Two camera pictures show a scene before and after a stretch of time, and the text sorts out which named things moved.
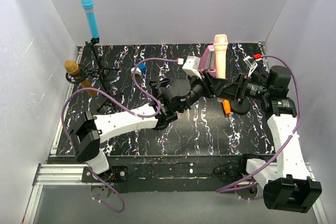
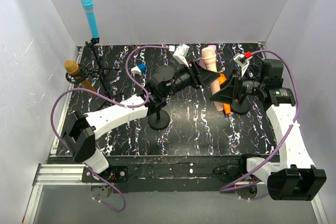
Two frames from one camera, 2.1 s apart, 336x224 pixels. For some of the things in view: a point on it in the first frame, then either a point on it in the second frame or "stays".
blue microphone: x=87 y=2 stays
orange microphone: x=227 y=106 stays
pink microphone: x=220 y=43 -> x=209 y=54
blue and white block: x=142 y=68 stays
